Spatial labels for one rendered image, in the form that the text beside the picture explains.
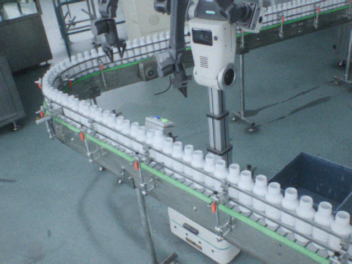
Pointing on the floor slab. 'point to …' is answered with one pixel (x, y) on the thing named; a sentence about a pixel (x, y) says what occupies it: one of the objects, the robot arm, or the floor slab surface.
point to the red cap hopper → (73, 18)
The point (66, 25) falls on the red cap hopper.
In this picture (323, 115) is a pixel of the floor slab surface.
